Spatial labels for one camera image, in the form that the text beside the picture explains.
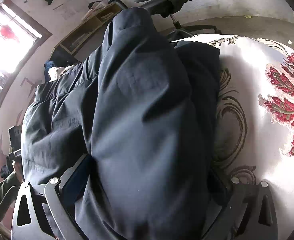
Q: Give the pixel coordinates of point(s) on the blue pillow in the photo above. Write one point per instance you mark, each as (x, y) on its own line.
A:
(47, 66)

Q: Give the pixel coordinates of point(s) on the red hanging window ornament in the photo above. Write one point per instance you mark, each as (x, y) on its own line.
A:
(7, 32)

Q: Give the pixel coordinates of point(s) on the wooden desk with shelf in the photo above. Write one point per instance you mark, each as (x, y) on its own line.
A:
(65, 51)

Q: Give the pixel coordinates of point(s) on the window with brown frame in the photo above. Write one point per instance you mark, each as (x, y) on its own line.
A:
(14, 53)

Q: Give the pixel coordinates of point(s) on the dark navy puffer jacket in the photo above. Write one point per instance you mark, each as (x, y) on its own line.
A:
(144, 110)

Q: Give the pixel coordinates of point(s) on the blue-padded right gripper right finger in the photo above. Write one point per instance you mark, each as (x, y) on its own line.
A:
(248, 214)

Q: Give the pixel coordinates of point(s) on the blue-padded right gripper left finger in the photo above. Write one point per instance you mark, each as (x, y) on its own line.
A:
(41, 211)

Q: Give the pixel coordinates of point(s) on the floral satin bed quilt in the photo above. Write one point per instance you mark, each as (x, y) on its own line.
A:
(255, 106)

